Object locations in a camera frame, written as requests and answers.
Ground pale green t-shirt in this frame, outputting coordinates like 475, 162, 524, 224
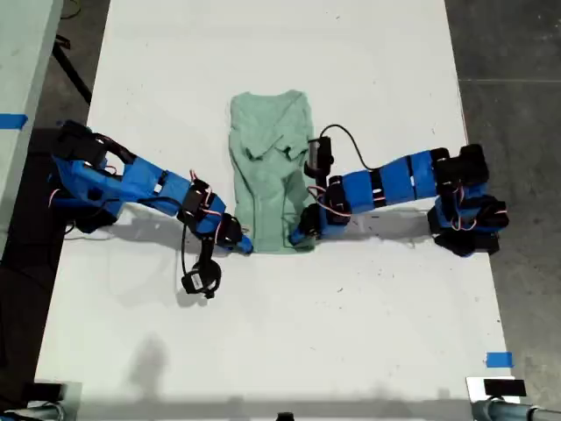
228, 89, 317, 255

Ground black stand leg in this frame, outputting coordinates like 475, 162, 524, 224
51, 36, 94, 105

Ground small black box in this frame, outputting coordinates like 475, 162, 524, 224
28, 382, 65, 403
483, 379, 527, 397

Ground long blue tape strip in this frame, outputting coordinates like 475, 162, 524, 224
0, 112, 28, 130

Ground grey green tube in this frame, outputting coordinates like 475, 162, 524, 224
471, 396, 561, 421

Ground pale green bundle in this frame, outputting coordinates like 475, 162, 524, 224
0, 401, 67, 421

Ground pale green white bench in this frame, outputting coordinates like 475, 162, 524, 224
0, 0, 65, 260

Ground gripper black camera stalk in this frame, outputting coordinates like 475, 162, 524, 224
304, 161, 330, 189
199, 236, 224, 300

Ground gripper black camera cable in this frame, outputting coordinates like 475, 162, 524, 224
181, 221, 194, 275
321, 124, 385, 172

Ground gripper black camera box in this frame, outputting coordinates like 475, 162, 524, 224
181, 268, 207, 296
306, 136, 337, 170

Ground dark floor cables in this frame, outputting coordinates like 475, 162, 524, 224
60, 0, 84, 21

